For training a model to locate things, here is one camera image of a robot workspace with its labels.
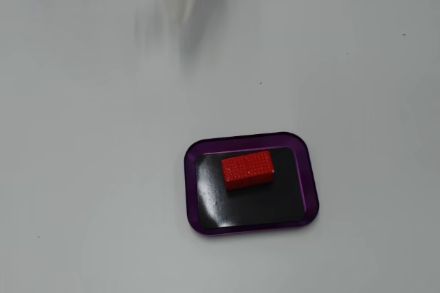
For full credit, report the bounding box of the purple metal tray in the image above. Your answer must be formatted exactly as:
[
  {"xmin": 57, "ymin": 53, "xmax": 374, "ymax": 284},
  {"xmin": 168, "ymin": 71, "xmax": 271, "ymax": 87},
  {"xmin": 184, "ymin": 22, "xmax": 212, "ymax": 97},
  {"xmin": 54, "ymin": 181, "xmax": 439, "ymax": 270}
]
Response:
[{"xmin": 184, "ymin": 131, "xmax": 320, "ymax": 238}]

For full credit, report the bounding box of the red perforated rectangular block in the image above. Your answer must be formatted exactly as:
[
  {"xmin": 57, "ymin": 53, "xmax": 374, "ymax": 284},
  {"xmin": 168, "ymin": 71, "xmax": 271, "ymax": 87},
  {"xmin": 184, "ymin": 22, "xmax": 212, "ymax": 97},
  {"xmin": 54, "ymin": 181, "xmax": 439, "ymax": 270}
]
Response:
[{"xmin": 221, "ymin": 150, "xmax": 275, "ymax": 191}]

